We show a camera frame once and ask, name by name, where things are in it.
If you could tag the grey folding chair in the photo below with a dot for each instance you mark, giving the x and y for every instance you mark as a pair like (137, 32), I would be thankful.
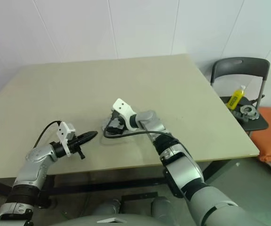
(239, 67)

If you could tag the yellow drink bottle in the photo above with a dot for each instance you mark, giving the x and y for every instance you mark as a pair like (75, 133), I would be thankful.
(235, 99)

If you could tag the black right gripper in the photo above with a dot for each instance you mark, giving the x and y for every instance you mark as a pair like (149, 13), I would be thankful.
(116, 121)

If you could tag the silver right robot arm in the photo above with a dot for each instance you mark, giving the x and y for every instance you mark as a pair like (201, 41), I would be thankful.
(156, 124)

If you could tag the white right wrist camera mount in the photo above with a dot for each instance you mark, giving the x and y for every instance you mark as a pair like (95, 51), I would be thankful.
(122, 106)

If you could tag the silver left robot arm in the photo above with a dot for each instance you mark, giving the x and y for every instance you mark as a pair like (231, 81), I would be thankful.
(35, 156)

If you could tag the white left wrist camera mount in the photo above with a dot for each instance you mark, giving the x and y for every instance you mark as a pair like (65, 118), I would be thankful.
(63, 131)

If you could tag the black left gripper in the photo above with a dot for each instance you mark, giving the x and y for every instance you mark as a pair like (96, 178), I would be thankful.
(74, 146)

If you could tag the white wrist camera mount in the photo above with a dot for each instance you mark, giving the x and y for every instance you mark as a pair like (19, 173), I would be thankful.
(122, 106)
(63, 131)

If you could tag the black table frame bar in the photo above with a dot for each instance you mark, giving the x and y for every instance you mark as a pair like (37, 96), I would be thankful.
(102, 186)

